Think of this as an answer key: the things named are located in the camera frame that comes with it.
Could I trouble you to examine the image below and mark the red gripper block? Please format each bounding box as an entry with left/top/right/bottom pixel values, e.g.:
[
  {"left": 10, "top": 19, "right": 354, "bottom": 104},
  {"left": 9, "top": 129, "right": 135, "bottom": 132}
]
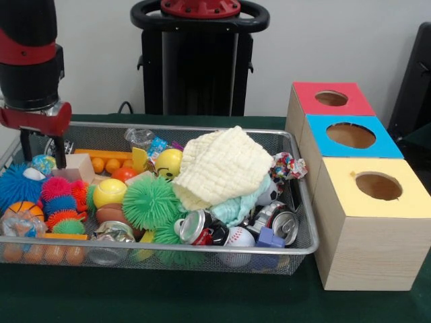
[{"left": 0, "top": 101, "right": 73, "bottom": 169}]

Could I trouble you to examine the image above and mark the green spiky ball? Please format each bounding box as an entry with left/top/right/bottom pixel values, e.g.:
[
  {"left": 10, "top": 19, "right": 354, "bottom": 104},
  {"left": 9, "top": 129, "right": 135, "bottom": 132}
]
[{"left": 123, "top": 175, "right": 186, "bottom": 231}]

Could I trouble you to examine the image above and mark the yellow smiley ball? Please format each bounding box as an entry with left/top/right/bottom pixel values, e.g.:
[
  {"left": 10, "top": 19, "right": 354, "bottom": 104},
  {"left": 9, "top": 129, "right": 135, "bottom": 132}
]
[{"left": 154, "top": 149, "right": 184, "bottom": 180}]

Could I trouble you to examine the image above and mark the cream knitted cloth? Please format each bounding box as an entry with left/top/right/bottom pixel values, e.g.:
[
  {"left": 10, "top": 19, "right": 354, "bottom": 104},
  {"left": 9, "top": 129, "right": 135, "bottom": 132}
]
[{"left": 173, "top": 126, "right": 275, "bottom": 211}]

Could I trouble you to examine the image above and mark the mint green knitted cloth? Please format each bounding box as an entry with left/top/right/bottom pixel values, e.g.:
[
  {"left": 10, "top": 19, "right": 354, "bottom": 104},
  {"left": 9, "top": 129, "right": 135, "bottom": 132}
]
[{"left": 210, "top": 176, "right": 273, "bottom": 227}]

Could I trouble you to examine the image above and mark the colourful braided rope toy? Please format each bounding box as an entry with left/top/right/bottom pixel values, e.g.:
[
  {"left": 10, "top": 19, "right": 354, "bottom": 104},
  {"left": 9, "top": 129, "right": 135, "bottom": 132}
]
[{"left": 271, "top": 152, "right": 308, "bottom": 182}]

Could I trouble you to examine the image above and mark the shallow clear mesh bin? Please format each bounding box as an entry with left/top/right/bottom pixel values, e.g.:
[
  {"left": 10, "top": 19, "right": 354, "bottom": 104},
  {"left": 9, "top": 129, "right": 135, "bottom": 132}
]
[{"left": 0, "top": 121, "right": 319, "bottom": 275}]

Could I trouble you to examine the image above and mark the wooden box with three holes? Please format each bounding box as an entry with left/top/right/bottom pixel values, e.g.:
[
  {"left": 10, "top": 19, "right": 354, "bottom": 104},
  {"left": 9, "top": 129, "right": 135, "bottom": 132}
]
[{"left": 285, "top": 82, "right": 431, "bottom": 291}]

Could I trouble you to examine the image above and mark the blue spiky ball with eyes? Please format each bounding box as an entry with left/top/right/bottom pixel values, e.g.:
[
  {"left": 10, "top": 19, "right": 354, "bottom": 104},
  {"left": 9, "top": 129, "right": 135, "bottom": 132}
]
[{"left": 0, "top": 164, "right": 46, "bottom": 211}]

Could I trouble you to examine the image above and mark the plain yellow ball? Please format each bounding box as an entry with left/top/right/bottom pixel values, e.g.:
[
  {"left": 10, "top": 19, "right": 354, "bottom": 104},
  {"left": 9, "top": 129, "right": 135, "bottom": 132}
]
[{"left": 93, "top": 178, "right": 128, "bottom": 209}]

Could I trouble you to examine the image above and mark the red crushed can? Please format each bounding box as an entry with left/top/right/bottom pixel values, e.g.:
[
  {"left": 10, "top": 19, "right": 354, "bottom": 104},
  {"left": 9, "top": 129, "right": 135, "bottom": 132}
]
[{"left": 175, "top": 210, "right": 228, "bottom": 246}]

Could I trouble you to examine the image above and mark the white toy baseball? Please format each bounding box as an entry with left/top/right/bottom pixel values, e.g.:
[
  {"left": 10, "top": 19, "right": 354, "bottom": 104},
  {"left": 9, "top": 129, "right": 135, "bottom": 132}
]
[{"left": 222, "top": 227, "right": 257, "bottom": 268}]

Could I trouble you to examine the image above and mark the dark green table cloth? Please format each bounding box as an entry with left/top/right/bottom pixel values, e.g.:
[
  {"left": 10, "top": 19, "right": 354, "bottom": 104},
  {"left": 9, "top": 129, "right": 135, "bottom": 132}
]
[{"left": 0, "top": 113, "right": 431, "bottom": 323}]

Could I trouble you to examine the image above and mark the silver crushed can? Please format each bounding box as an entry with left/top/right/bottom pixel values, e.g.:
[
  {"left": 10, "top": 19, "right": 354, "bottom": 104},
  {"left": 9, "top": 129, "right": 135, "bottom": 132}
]
[{"left": 269, "top": 210, "right": 299, "bottom": 246}]

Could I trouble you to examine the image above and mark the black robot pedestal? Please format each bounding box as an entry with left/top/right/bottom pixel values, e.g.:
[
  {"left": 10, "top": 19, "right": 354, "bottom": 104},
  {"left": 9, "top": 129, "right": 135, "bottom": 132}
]
[{"left": 130, "top": 0, "right": 270, "bottom": 116}]

